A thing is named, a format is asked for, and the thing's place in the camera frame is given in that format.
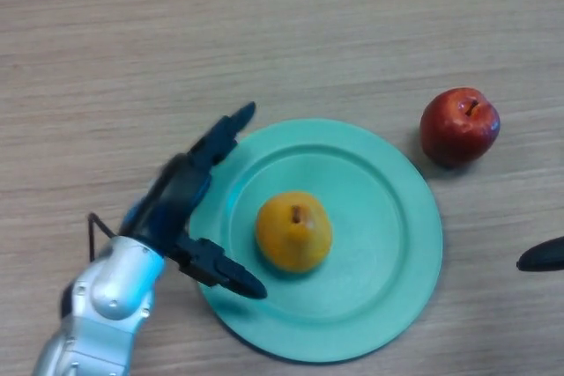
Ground yellow pear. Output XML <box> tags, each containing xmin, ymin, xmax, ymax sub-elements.
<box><xmin>256</xmin><ymin>191</ymin><xmax>333</xmax><ymax>274</ymax></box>

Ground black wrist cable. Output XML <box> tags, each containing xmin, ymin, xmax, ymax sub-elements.
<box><xmin>85</xmin><ymin>212</ymin><xmax>121</xmax><ymax>263</ymax></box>

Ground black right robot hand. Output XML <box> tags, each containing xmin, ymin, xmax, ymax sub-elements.
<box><xmin>515</xmin><ymin>235</ymin><xmax>564</xmax><ymax>273</ymax></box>

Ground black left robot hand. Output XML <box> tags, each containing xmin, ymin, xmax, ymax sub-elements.
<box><xmin>118</xmin><ymin>100</ymin><xmax>269</xmax><ymax>300</ymax></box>

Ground red apple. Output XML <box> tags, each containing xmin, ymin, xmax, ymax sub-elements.
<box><xmin>419</xmin><ymin>87</ymin><xmax>501</xmax><ymax>169</ymax></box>

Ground green round plate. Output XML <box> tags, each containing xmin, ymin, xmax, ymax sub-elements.
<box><xmin>189</xmin><ymin>118</ymin><xmax>443</xmax><ymax>365</ymax></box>

